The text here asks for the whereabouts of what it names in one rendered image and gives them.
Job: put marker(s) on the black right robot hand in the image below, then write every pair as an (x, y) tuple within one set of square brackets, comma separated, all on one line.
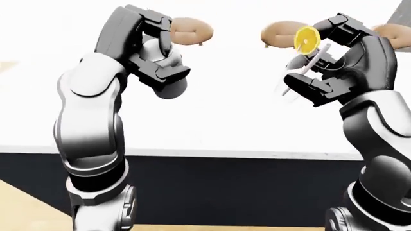
[(369, 65)]

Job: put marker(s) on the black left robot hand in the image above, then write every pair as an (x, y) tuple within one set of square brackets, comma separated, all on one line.
[(120, 38)]

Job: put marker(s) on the silver metal can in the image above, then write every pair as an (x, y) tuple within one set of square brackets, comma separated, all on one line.
[(167, 69)]

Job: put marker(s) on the yellow lemon slice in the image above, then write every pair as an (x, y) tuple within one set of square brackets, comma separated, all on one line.
[(307, 40)]

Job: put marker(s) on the clear glass with straw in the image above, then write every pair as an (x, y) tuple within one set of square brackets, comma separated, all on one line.
[(297, 72)]

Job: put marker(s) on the white counter with dark base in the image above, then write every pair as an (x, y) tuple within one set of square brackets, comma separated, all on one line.
[(205, 134)]

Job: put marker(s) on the round wooden stool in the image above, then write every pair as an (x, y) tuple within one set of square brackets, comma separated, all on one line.
[(192, 31), (278, 34), (393, 36)]

